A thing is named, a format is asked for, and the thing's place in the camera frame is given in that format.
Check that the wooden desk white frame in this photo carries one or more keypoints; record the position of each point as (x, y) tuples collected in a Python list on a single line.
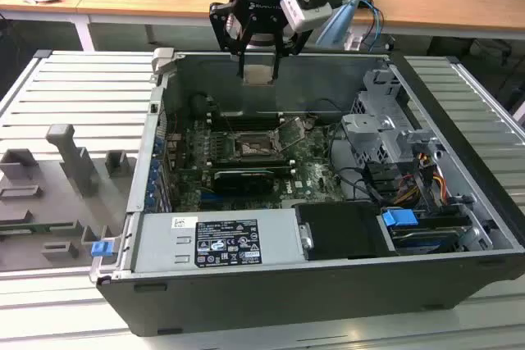
[(430, 5), (37, 3)]

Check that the white plastic stand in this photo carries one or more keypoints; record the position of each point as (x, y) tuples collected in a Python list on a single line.
[(353, 41)]

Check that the black plastic shroud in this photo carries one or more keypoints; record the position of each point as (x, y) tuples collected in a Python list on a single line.
[(340, 231)]

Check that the grey parts rack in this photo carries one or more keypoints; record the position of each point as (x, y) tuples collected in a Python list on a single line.
[(49, 202)]

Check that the silver CPU plate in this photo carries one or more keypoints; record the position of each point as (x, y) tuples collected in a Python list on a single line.
[(258, 75)]

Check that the green RAM stick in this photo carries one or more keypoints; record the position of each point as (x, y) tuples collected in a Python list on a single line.
[(37, 227)]

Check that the grey drive cage bracket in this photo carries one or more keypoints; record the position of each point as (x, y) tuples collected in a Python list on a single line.
[(357, 130)]

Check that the grey power supply with label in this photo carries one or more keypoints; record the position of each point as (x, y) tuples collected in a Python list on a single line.
[(164, 243)]

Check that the hard disk in blue carrier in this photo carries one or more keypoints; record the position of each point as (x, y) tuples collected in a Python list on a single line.
[(400, 218)]

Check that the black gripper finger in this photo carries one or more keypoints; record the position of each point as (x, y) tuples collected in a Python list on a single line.
[(275, 67), (221, 26)]

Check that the green motherboard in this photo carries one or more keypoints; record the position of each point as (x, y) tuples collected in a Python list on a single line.
[(316, 186)]

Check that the perforated metal disk cage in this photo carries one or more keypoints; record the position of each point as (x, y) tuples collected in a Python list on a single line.
[(369, 153)]

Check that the blue case latch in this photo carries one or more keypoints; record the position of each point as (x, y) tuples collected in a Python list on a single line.
[(101, 248)]

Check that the blue card retention clip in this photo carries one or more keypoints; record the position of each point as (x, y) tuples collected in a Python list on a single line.
[(157, 146), (152, 198), (154, 173)]

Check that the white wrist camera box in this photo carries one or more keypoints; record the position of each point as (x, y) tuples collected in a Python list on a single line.
[(307, 10)]

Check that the RAM slot black clip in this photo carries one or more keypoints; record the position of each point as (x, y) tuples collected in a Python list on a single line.
[(254, 162), (246, 125)]

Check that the graphics card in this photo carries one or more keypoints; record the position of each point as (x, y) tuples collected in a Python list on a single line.
[(242, 182)]

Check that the black open PC case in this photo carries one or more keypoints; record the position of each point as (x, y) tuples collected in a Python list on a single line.
[(287, 305)]

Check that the pale blue teach pendant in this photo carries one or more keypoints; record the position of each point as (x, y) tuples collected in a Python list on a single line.
[(340, 18)]

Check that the CPU socket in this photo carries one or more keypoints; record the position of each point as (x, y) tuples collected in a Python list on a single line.
[(256, 147)]

